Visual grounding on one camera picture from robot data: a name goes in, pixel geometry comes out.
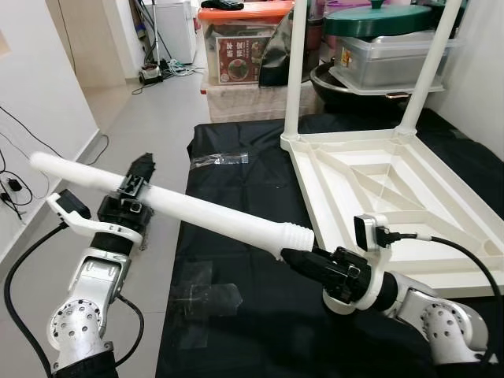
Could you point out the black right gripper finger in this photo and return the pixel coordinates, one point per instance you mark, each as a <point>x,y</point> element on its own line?
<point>303,264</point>

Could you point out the orange-lid clear storage box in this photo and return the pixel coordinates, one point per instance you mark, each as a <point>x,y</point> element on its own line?
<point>240,47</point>

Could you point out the small black remote-like object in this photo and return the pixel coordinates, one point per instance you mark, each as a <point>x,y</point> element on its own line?
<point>222,5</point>

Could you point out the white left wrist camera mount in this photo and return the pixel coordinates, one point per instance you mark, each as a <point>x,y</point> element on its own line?
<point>79,216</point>

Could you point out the clear plastic storage container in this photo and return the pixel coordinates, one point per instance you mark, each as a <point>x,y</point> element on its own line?
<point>394,63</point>

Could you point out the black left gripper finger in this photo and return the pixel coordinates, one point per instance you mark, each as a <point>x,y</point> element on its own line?
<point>140,173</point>

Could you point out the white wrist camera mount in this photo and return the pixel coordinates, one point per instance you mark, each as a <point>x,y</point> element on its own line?
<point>370,260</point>
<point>79,216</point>

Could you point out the long clear tape strip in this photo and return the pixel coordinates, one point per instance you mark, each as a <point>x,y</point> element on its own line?
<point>219,160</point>

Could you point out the black wok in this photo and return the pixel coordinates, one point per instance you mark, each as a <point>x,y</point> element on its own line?
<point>327,87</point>

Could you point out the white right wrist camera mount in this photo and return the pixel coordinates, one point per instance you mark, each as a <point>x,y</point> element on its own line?
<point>370,260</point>

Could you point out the green pot lid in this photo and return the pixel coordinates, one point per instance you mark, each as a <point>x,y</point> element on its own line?
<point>378,20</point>

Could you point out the black tablecloth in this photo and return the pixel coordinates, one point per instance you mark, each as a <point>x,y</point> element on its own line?
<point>236,331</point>

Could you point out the white cabinet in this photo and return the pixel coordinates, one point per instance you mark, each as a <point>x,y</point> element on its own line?
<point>177,31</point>

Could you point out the white lace cloth cover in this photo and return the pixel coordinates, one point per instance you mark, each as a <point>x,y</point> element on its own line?
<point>244,102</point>

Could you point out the white plastic table top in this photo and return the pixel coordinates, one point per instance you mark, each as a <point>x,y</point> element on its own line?
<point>394,181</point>

